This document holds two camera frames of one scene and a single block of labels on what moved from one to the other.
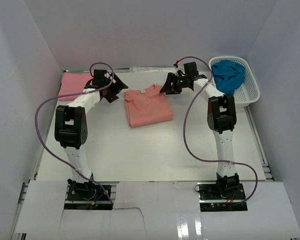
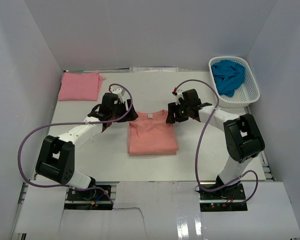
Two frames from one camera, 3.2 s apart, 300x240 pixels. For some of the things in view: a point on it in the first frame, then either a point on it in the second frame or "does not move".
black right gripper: (172, 83) → (175, 115)
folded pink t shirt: (73, 83) does not move
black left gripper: (114, 88) → (125, 110)
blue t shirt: (228, 75) does not move
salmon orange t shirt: (147, 106) → (150, 134)
